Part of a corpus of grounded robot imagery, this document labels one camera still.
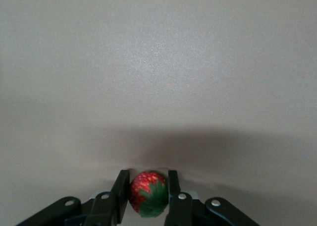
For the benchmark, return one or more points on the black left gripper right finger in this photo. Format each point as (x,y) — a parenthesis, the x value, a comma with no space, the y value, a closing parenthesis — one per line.
(180,211)

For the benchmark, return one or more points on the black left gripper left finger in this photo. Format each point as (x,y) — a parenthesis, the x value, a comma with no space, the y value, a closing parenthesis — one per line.
(104,211)

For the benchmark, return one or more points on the red strawberry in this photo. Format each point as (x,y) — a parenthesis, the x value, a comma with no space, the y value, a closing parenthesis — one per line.
(146,186)

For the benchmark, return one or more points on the large table cover sheet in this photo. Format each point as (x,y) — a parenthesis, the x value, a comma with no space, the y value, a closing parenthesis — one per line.
(158,62)

